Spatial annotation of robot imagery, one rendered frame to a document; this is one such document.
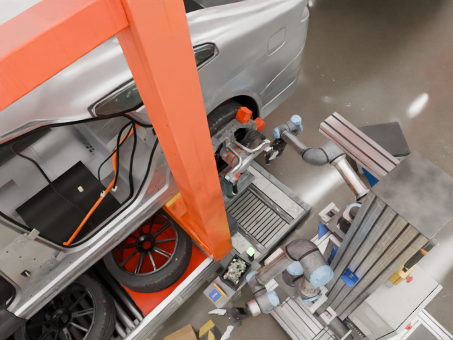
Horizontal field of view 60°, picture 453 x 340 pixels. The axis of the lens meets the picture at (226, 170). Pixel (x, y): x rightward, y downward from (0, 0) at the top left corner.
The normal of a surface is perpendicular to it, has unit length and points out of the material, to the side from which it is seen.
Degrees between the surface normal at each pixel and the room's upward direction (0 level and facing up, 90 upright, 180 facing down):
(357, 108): 0
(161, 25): 90
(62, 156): 50
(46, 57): 90
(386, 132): 0
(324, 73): 0
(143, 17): 90
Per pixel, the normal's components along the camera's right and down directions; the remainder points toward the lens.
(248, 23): 0.52, 0.04
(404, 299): -0.08, -0.49
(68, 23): 0.69, 0.60
